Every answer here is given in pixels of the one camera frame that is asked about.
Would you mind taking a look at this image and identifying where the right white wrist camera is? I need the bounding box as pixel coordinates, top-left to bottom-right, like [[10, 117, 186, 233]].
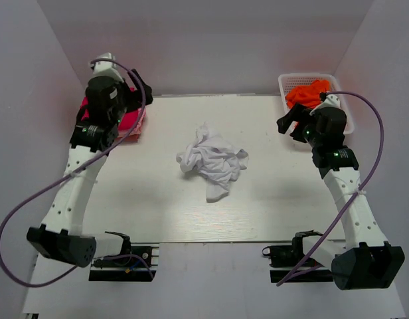
[[310, 92, 341, 115]]

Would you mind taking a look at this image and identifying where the white t shirt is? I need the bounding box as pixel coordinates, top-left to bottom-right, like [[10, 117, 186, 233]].
[[176, 123, 249, 203]]

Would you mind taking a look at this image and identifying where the white plastic basket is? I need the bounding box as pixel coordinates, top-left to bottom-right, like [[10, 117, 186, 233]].
[[278, 72, 355, 136]]

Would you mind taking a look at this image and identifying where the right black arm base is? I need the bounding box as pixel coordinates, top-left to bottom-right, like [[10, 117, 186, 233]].
[[262, 231, 333, 284]]

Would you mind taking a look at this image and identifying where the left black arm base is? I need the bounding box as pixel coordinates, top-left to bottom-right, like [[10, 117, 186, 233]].
[[88, 244, 159, 282]]

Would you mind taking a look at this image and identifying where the orange t shirt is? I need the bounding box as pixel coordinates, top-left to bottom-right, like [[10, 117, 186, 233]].
[[285, 79, 331, 114]]

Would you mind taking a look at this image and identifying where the folded magenta t shirt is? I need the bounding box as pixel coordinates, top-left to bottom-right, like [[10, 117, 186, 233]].
[[80, 86, 140, 132]]

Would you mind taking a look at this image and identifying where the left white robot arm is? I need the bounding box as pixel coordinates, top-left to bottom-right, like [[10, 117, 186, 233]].
[[27, 70, 153, 267]]

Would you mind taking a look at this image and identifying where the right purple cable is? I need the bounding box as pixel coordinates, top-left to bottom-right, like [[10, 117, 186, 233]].
[[276, 91, 385, 287]]

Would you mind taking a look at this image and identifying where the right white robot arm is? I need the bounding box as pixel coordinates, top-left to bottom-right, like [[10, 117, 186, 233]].
[[277, 104, 405, 290]]

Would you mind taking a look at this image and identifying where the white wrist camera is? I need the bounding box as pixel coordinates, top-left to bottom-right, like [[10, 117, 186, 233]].
[[90, 61, 123, 82], [310, 92, 341, 115]]

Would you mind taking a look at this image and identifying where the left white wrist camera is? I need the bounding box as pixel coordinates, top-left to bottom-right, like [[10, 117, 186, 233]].
[[90, 61, 123, 82]]

